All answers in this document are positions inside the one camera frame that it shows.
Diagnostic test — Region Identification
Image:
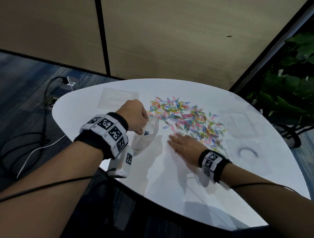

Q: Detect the clear plastic box lid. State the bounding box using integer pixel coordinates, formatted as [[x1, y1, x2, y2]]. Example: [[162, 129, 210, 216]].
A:
[[218, 109, 260, 138]]

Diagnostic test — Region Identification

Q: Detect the person's left forearm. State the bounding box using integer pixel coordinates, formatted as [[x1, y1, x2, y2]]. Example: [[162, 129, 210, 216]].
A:
[[0, 141, 103, 238]]

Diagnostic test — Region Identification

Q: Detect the green leafy plant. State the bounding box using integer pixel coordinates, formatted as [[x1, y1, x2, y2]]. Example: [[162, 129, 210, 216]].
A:
[[245, 32, 314, 126]]

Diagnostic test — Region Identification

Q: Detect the black right camera cable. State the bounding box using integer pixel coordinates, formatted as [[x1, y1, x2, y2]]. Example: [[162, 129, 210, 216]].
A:
[[230, 182, 300, 194]]

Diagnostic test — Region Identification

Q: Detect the person's right forearm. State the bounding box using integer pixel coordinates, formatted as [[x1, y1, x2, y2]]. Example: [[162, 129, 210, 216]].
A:
[[220, 163, 314, 238]]

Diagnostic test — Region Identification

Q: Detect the clear plastic box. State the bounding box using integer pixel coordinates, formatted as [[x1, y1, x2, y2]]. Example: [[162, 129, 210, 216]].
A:
[[225, 138, 273, 175]]

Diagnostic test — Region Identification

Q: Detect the clear plastic bag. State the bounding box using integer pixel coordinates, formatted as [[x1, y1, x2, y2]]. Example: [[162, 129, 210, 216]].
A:
[[97, 87, 140, 111], [131, 116, 159, 156]]

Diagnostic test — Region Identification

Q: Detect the black plant stand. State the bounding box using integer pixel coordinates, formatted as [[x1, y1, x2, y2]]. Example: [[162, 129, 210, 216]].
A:
[[272, 122, 314, 149]]

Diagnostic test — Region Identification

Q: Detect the person's left hand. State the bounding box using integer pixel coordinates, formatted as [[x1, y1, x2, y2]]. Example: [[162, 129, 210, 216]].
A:
[[115, 99, 149, 135]]

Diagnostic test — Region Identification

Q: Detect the left marker wristband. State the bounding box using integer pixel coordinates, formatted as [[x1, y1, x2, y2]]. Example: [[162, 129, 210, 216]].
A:
[[73, 112, 129, 160]]

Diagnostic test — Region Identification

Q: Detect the pile of coloured paper clips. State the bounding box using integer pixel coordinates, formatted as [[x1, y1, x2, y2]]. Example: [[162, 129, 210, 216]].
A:
[[146, 96, 229, 157]]

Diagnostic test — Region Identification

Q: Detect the right marker wristband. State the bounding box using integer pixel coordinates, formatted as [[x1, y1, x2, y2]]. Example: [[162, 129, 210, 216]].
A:
[[198, 149, 232, 184]]

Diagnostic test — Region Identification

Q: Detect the black camera cable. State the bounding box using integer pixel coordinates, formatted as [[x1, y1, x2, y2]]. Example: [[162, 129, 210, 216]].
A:
[[0, 168, 116, 203], [230, 182, 300, 194]]

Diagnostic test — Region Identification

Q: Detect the black left camera cable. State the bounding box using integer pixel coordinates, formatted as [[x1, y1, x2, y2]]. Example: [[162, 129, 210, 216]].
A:
[[0, 168, 116, 203]]

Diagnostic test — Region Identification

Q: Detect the metal floor outlet box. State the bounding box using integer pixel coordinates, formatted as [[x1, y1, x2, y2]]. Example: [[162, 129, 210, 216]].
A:
[[45, 96, 58, 108]]

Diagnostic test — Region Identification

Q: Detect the white floor cable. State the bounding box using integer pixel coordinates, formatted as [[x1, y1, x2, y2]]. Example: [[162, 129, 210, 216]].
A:
[[16, 134, 66, 179]]

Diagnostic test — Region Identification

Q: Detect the person's right hand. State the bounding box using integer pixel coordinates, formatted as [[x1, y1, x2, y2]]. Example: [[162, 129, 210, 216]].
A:
[[167, 133, 208, 168]]

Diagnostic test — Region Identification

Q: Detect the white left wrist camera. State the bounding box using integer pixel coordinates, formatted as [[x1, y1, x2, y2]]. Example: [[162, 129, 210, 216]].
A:
[[108, 145, 134, 178]]

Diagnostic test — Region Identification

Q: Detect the black floor cable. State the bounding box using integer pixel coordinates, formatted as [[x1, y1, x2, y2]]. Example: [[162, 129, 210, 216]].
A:
[[0, 76, 68, 172]]

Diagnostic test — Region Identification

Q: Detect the marker wristband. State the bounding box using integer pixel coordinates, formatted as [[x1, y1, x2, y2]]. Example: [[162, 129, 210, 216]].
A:
[[73, 112, 129, 160], [198, 149, 232, 184]]

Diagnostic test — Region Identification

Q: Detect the floor power socket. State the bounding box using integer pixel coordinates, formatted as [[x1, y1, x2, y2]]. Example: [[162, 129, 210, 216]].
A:
[[61, 76, 79, 90]]

